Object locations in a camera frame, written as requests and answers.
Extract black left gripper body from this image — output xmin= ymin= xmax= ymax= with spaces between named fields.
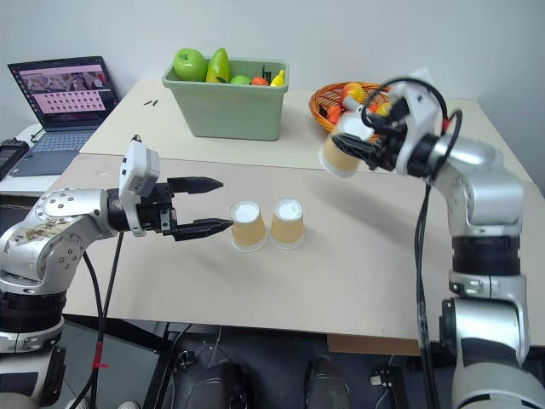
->
xmin=135 ymin=181 xmax=178 ymax=236

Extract orange wicker basket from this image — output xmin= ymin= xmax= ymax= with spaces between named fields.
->
xmin=309 ymin=81 xmax=399 ymax=138

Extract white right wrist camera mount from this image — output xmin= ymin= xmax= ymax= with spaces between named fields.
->
xmin=382 ymin=67 xmax=448 ymax=176

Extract black table frame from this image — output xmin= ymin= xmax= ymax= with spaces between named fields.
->
xmin=62 ymin=314 xmax=192 ymax=409

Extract green toy apple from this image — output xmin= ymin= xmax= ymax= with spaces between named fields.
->
xmin=171 ymin=48 xmax=209 ymax=83

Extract green plastic bin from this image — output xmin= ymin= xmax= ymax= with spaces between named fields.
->
xmin=161 ymin=58 xmax=291 ymax=142

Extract brown cardboard piece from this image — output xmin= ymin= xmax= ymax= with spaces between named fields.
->
xmin=326 ymin=333 xmax=423 ymax=357

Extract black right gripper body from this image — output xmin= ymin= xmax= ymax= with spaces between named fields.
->
xmin=364 ymin=126 xmax=409 ymax=172

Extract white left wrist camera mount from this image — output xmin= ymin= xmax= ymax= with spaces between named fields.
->
xmin=118 ymin=140 xmax=161 ymax=238

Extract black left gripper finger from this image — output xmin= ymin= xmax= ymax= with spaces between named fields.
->
xmin=167 ymin=175 xmax=225 ymax=199
xmin=173 ymin=217 xmax=236 ymax=243

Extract orange yellow toy peach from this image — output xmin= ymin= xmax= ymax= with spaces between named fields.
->
xmin=340 ymin=82 xmax=366 ymax=102

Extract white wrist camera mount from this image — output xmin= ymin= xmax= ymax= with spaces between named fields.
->
xmin=382 ymin=67 xmax=448 ymax=176
xmin=118 ymin=140 xmax=161 ymax=238

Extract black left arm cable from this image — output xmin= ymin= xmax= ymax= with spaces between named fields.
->
xmin=63 ymin=232 xmax=127 ymax=409

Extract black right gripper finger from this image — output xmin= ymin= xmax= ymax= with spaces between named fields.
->
xmin=334 ymin=134 xmax=379 ymax=164
xmin=359 ymin=106 xmax=387 ymax=131

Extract white power plug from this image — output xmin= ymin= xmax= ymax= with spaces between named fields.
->
xmin=369 ymin=369 xmax=396 ymax=389

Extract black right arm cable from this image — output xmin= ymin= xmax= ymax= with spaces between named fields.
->
xmin=361 ymin=76 xmax=465 ymax=409

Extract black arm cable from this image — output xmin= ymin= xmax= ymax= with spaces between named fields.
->
xmin=361 ymin=76 xmax=465 ymax=409
xmin=63 ymin=232 xmax=127 ymax=409

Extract black flat device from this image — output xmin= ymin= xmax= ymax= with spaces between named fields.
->
xmin=0 ymin=138 xmax=30 ymax=181

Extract open dark laptop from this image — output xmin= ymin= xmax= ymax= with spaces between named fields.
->
xmin=7 ymin=55 xmax=121 ymax=177

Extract dark rounded shape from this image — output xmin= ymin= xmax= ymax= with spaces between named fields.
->
xmin=303 ymin=356 xmax=353 ymax=409
xmin=175 ymin=360 xmax=253 ymax=409

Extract brown paper cup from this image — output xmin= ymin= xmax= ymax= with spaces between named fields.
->
xmin=269 ymin=198 xmax=307 ymax=251
xmin=229 ymin=199 xmax=269 ymax=253
xmin=318 ymin=112 xmax=381 ymax=178

